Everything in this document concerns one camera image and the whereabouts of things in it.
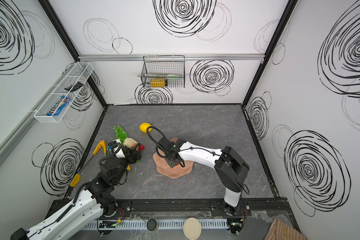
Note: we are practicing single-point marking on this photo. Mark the blue candy packet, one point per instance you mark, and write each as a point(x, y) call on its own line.
point(59, 106)

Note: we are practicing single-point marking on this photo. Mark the white cable duct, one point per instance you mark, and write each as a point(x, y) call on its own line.
point(162, 224)

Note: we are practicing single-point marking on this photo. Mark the beige fake pear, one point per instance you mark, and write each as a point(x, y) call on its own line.
point(129, 143)

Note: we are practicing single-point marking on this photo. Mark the pink scalloped fruit bowl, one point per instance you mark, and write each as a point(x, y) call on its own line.
point(175, 172)

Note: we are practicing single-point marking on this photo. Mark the black remote control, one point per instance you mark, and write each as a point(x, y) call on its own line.
point(74, 87)

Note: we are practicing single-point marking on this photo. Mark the green fake grapes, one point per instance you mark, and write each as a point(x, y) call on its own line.
point(121, 134)

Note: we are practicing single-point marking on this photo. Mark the black round cap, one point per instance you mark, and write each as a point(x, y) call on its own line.
point(151, 224)

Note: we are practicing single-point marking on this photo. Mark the yellow kitchen tongs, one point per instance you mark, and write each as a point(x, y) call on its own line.
point(77, 177)

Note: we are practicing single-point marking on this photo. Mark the yellow sponge in basket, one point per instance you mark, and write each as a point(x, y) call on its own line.
point(158, 82)

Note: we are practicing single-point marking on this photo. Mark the striped brown cloth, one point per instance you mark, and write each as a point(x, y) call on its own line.
point(282, 231)

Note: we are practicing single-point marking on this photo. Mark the cream round lid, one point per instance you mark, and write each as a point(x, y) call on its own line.
point(192, 229)

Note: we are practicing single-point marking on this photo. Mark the black wire wall basket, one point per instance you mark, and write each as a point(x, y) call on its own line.
point(170, 67)

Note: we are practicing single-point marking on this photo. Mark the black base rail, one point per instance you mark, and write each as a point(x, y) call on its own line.
point(216, 207)

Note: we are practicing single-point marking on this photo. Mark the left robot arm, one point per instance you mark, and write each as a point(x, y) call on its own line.
point(92, 200)

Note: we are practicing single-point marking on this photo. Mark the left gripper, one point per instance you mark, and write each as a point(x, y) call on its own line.
point(132, 154)

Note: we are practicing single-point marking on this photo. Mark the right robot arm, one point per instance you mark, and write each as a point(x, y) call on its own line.
point(230, 167)

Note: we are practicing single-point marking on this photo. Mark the yellow fake lemon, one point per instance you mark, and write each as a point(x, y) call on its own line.
point(144, 127)

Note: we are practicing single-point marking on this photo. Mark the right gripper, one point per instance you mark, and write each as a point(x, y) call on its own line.
point(167, 150)

